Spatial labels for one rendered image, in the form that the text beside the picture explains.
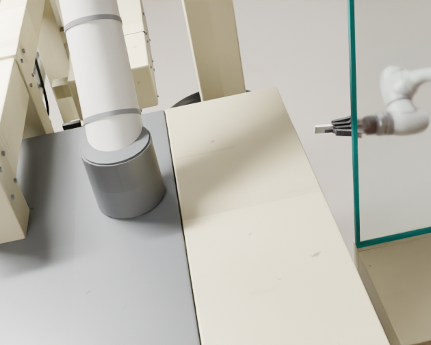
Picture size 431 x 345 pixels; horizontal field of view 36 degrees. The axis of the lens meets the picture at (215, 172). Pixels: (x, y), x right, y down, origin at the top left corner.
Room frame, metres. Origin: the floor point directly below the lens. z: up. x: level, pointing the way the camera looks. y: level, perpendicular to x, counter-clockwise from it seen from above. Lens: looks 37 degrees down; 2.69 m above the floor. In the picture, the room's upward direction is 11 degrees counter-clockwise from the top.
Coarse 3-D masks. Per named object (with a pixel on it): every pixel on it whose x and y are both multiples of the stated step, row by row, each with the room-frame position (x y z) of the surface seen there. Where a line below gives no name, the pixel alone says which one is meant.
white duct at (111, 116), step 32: (64, 0) 1.33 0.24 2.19; (96, 0) 1.31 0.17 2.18; (64, 32) 1.31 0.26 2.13; (96, 32) 1.26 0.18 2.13; (96, 64) 1.22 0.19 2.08; (128, 64) 1.25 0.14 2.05; (96, 96) 1.18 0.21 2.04; (128, 96) 1.19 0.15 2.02; (96, 128) 1.14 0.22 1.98; (128, 128) 1.14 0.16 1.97
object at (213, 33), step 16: (192, 0) 1.63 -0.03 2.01; (208, 0) 1.63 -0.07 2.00; (224, 0) 1.63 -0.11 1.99; (192, 16) 1.63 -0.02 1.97; (208, 16) 1.63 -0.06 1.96; (224, 16) 1.63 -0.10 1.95; (192, 32) 1.63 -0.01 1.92; (208, 32) 1.63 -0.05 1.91; (224, 32) 1.63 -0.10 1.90; (192, 48) 1.63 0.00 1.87; (208, 48) 1.63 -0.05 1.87; (224, 48) 1.63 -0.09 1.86; (208, 64) 1.63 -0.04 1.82; (224, 64) 1.63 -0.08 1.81; (240, 64) 1.63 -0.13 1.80; (208, 80) 1.63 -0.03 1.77; (224, 80) 1.63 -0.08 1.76; (240, 80) 1.63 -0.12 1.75; (208, 96) 1.63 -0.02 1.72; (224, 96) 1.63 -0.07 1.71
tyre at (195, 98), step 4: (196, 92) 2.10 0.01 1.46; (188, 96) 2.10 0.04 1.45; (192, 96) 2.08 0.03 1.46; (196, 96) 2.07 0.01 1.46; (184, 100) 2.08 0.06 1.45; (188, 100) 2.06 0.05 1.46; (192, 100) 2.05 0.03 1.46; (196, 100) 2.04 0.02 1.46; (200, 100) 2.03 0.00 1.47; (176, 104) 2.09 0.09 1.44; (180, 104) 2.07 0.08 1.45; (184, 104) 2.05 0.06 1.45; (188, 104) 2.04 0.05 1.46
